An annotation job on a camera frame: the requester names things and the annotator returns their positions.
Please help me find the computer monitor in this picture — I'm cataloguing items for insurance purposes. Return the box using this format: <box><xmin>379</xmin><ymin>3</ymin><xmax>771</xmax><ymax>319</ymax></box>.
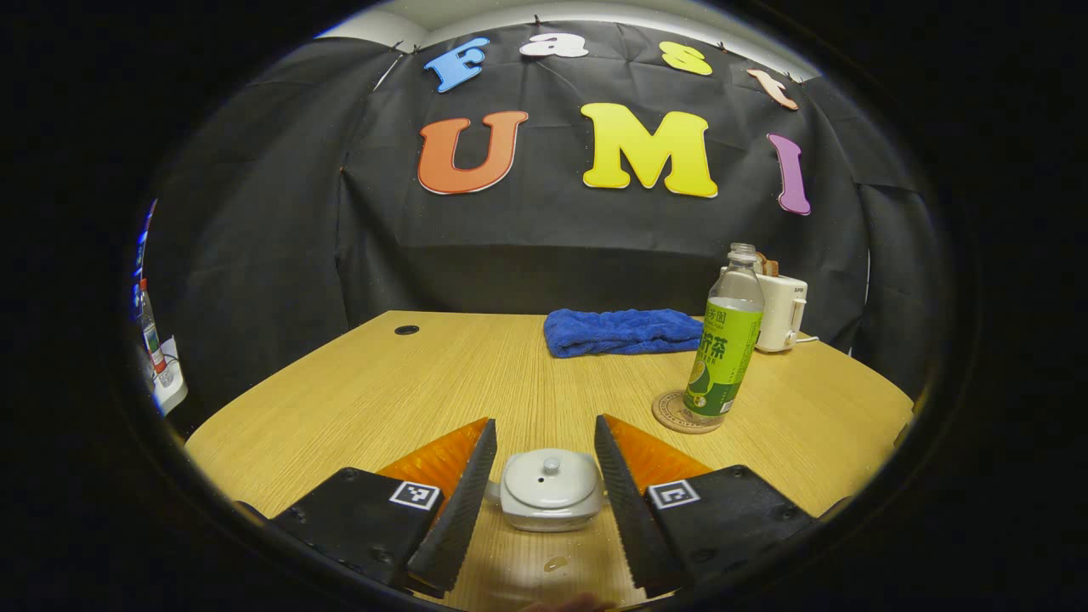
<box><xmin>132</xmin><ymin>200</ymin><xmax>158</xmax><ymax>298</ymax></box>

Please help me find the black backdrop cloth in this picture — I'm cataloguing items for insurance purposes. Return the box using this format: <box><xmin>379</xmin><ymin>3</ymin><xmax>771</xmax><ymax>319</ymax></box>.
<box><xmin>140</xmin><ymin>19</ymin><xmax>944</xmax><ymax>434</ymax></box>

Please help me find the white toaster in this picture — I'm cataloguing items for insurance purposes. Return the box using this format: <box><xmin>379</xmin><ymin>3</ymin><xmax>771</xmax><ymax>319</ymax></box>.
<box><xmin>721</xmin><ymin>265</ymin><xmax>808</xmax><ymax>354</ymax></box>

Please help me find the white side table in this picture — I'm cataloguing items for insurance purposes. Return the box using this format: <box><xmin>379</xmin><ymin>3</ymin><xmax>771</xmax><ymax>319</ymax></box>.
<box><xmin>153</xmin><ymin>336</ymin><xmax>188</xmax><ymax>416</ymax></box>

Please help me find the blue towel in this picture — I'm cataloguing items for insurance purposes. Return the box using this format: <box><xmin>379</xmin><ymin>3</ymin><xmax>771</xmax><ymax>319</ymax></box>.
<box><xmin>543</xmin><ymin>308</ymin><xmax>705</xmax><ymax>359</ymax></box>

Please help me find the green label water bottle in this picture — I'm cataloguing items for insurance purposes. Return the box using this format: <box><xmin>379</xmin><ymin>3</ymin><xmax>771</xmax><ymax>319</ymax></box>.
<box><xmin>683</xmin><ymin>242</ymin><xmax>766</xmax><ymax>426</ymax></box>

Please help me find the white ceramic teacup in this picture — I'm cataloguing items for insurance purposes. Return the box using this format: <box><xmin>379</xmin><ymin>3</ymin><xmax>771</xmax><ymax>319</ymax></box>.
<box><xmin>486</xmin><ymin>449</ymin><xmax>611</xmax><ymax>534</ymax></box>

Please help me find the round brown coaster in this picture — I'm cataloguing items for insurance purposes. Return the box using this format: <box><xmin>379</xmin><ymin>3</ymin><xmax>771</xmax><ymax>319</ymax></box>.
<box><xmin>652</xmin><ymin>389</ymin><xmax>723</xmax><ymax>435</ymax></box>

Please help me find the white teacup lid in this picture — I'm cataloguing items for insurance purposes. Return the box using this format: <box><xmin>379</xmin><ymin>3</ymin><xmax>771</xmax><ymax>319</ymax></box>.
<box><xmin>501</xmin><ymin>449</ymin><xmax>603</xmax><ymax>509</ymax></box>

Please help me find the red cap plastic bottle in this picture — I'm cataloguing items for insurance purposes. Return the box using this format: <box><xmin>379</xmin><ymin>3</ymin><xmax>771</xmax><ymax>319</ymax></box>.
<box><xmin>139</xmin><ymin>279</ymin><xmax>167</xmax><ymax>375</ymax></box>

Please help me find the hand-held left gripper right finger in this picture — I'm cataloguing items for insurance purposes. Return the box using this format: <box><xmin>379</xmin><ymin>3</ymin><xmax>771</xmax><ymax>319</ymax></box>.
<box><xmin>593</xmin><ymin>414</ymin><xmax>821</xmax><ymax>598</ymax></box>

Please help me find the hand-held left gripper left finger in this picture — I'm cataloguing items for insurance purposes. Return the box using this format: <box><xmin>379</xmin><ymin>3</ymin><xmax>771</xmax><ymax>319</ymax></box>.
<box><xmin>270</xmin><ymin>416</ymin><xmax>499</xmax><ymax>596</ymax></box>

